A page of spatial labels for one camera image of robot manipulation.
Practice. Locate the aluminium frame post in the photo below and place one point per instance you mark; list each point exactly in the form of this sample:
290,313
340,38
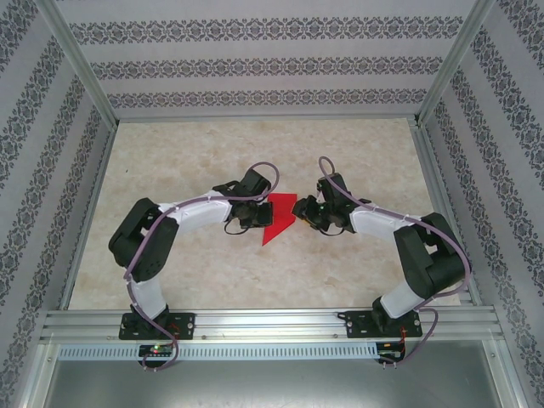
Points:
455,59
79,59

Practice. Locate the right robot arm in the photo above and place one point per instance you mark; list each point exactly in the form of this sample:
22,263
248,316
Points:
425,272

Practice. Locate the aluminium mounting rail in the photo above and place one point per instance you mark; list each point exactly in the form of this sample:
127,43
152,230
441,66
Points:
272,325

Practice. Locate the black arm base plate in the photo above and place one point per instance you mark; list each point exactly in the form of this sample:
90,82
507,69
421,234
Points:
359,325
185,325

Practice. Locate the small circuit board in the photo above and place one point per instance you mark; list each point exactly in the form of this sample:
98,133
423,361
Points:
155,350
389,355

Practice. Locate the grey metal sheet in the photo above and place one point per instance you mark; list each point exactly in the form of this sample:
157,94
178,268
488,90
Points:
272,387

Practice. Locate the aluminium frame crossbar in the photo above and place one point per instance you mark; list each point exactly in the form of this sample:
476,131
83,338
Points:
268,117

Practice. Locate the red paper sheet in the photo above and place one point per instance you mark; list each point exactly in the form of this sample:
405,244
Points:
278,217

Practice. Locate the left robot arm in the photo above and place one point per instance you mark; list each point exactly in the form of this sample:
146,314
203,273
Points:
149,293

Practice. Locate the aluminium side rail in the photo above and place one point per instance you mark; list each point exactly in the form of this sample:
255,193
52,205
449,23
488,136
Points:
89,212
442,187

